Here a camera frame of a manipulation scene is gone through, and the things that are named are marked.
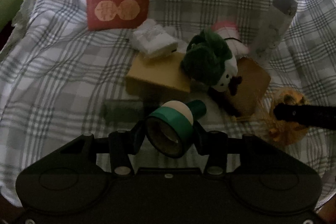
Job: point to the brown leather wallet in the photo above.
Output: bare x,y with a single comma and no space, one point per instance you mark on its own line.
254,83

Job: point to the white tissue pack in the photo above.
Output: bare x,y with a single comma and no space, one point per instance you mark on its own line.
153,40

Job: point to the pink white plush toy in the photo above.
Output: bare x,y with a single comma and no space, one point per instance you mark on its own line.
228,31

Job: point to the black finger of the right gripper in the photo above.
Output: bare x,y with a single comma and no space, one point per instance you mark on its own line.
307,115

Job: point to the grey white plaid cloth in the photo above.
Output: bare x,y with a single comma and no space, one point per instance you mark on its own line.
56,74

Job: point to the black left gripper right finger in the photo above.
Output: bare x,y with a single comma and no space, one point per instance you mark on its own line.
210,143

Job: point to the cream wooden egg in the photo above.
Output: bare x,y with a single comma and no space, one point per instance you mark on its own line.
181,108

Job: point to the dark green marker pen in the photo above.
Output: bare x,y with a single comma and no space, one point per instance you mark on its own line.
121,110

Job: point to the tan cardboard box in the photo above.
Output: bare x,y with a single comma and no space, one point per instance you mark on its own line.
163,72

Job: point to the green white plush toy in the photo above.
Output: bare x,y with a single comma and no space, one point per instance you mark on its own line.
212,61

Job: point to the green tape roll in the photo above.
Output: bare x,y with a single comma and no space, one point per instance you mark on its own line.
169,131

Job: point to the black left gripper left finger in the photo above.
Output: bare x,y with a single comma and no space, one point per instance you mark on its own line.
122,143

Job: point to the clear bottle with dark cap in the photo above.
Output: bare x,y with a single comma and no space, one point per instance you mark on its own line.
273,27

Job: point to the red envelope with gold emblem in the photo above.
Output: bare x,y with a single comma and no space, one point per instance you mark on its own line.
116,14

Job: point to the orange yellow plush toy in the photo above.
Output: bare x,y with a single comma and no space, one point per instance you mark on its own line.
281,128

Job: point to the dark green cylinder tube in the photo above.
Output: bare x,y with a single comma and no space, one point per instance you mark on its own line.
197,108

